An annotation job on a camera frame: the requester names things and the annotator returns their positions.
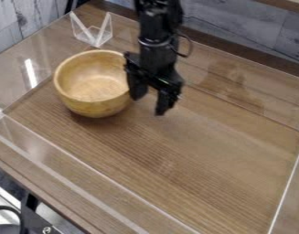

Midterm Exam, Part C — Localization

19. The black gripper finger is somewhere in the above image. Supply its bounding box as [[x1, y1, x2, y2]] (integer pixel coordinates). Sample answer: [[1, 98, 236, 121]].
[[127, 70, 148, 101], [155, 89, 180, 116]]

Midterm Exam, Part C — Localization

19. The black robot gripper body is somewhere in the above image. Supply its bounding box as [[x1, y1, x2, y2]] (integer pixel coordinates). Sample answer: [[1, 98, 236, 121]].
[[123, 49, 184, 91]]

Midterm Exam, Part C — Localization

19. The wooden bowl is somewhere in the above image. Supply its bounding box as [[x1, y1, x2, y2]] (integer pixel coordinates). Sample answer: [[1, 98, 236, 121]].
[[52, 49, 131, 118]]

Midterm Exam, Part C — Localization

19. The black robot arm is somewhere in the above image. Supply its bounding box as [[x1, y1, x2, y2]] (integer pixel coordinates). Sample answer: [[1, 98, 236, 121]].
[[123, 0, 192, 116]]

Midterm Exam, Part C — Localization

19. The black metal base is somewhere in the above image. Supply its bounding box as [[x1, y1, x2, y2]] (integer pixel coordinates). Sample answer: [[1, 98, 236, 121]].
[[21, 193, 62, 234]]

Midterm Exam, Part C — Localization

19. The clear acrylic corner bracket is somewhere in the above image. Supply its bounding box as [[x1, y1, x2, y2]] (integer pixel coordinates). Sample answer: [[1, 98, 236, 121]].
[[69, 12, 112, 48]]

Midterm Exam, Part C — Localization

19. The clear acrylic enclosure wall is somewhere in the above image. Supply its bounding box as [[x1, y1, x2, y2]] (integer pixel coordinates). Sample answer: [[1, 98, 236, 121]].
[[0, 112, 200, 234]]

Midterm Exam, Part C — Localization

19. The black cable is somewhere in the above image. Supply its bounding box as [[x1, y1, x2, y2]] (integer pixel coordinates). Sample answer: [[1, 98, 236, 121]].
[[0, 204, 26, 234]]

